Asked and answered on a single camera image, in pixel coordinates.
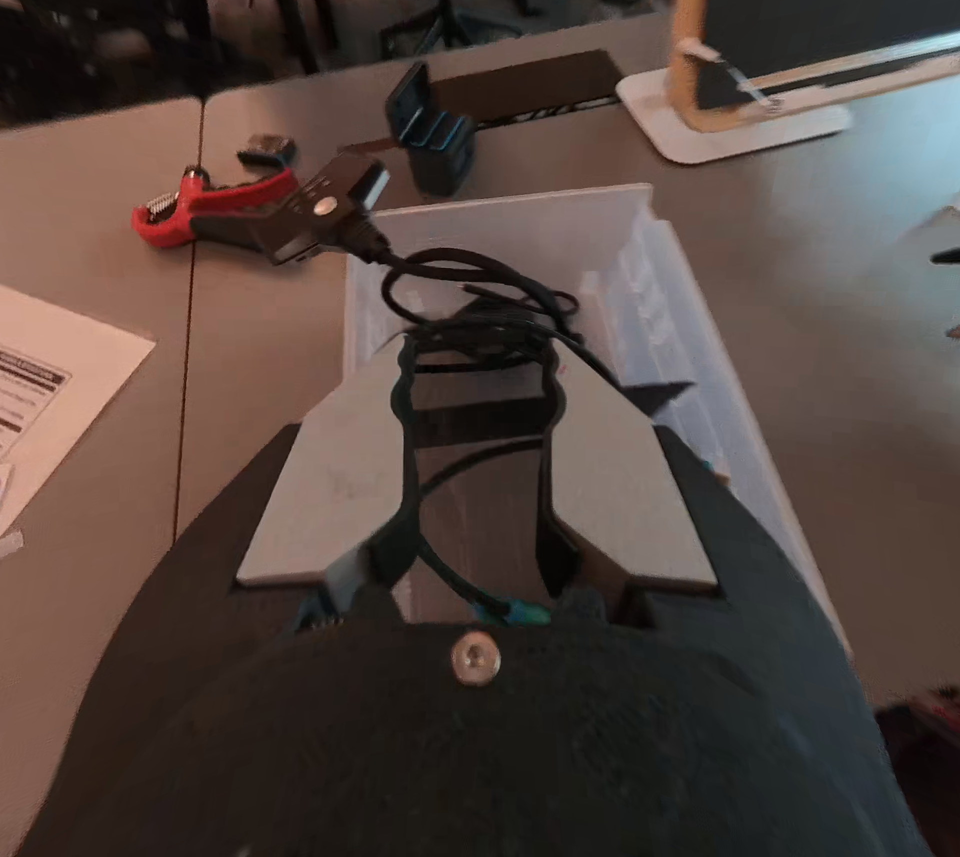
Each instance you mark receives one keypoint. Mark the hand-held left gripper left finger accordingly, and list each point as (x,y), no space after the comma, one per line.
(330,489)

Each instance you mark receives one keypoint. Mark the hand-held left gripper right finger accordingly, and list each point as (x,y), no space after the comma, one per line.
(622,497)

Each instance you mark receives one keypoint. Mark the clear plastic storage bin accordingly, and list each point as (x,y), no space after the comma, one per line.
(675,317)

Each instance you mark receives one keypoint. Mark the printed paper sheet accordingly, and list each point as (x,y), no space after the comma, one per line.
(75,362)

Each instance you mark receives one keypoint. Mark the red clamp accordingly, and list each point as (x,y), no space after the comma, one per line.
(225,201)

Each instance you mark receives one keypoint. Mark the small black blue case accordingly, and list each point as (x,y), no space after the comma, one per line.
(266,148)

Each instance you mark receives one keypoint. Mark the black charger with display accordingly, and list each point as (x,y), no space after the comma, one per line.
(442,152)

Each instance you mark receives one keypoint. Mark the person's brown jacket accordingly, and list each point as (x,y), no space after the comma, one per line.
(922,759)

